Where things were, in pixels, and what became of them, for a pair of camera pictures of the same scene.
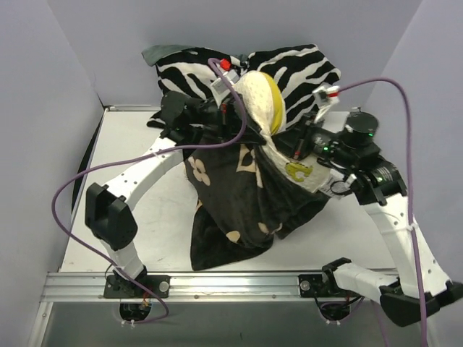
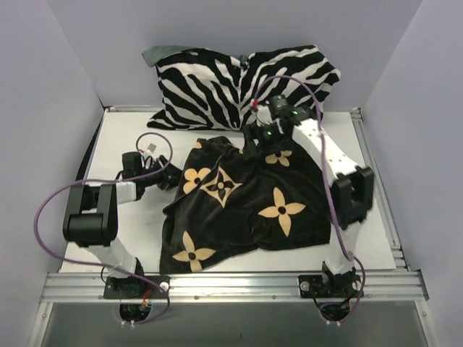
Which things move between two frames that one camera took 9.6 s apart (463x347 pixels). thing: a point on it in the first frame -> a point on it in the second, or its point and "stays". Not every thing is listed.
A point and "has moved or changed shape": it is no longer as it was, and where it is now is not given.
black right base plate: x=320 y=285 stays
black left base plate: x=116 y=286 stays
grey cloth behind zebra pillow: x=154 y=53 stays
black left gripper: x=224 y=118 -> x=168 y=175
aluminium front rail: x=226 y=286 stays
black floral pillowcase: x=242 y=204 has moved or changed shape
